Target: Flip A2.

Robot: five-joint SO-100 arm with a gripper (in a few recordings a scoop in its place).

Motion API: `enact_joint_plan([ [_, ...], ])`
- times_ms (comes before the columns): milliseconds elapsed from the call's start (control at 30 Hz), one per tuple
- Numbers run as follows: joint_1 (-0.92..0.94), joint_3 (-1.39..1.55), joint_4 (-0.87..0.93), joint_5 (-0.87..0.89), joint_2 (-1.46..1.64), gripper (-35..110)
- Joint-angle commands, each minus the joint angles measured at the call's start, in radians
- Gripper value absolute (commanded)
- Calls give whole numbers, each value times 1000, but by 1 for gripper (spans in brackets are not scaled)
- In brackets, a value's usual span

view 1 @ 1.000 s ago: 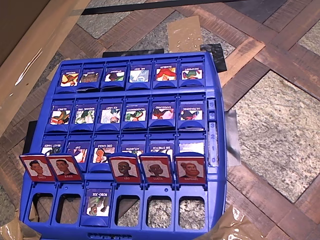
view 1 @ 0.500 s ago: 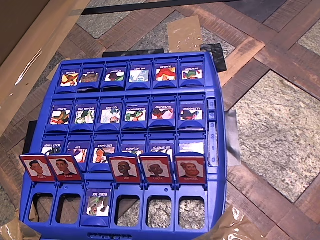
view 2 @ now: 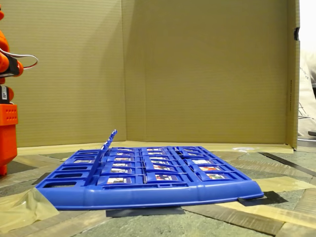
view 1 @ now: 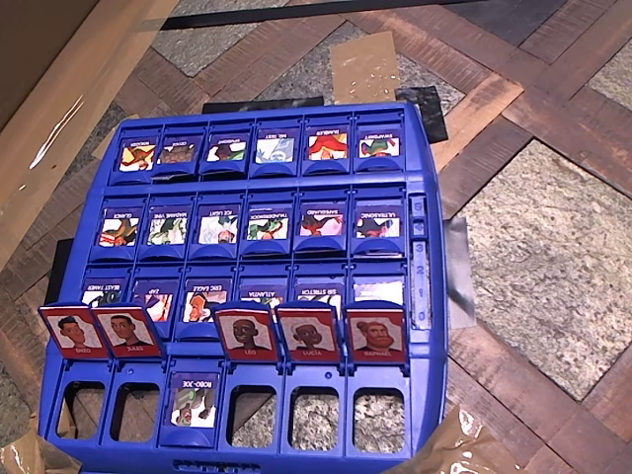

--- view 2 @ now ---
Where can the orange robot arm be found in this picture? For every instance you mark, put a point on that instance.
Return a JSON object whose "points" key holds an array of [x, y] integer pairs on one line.
{"points": [[7, 138]]}

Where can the blue character flip tile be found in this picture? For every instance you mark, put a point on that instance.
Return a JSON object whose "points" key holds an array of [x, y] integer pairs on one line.
{"points": [[110, 142], [108, 145]]}

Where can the Sir Stretch flip tile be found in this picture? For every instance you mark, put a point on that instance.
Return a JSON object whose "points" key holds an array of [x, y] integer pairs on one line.
{"points": [[121, 170]]}

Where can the red card tile Leo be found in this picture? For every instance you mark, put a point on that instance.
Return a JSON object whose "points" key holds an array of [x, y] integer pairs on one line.
{"points": [[102, 154]]}

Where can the red card tile Lucia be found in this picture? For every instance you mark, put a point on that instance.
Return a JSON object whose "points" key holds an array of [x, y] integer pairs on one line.
{"points": [[98, 159]]}

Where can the red card tile Raphael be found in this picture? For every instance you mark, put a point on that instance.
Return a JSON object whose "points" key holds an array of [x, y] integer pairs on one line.
{"points": [[95, 165]]}

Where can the blue plastic game board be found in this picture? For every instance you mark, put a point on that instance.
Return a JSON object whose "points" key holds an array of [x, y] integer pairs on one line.
{"points": [[148, 197]]}

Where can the brown cardboard backdrop box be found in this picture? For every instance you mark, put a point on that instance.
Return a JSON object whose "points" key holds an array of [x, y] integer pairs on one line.
{"points": [[197, 74]]}

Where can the small black tape piece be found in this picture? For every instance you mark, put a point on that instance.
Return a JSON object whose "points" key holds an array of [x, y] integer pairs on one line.
{"points": [[40, 179]]}

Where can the long black tape strip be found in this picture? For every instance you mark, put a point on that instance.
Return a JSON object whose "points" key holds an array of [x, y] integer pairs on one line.
{"points": [[284, 162]]}

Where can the glossy beige tape patch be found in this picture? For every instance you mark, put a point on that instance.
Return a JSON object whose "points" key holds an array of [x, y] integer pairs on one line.
{"points": [[286, 184]]}

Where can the person in white t-shirt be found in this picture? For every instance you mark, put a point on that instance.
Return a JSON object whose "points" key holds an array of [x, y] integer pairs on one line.
{"points": [[304, 98]]}

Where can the grey round tray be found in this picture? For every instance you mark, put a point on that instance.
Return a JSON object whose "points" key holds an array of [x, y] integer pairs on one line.
{"points": [[307, 142]]}

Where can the crumpled beige tape piece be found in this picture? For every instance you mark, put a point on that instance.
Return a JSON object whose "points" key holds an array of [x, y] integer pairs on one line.
{"points": [[24, 212]]}

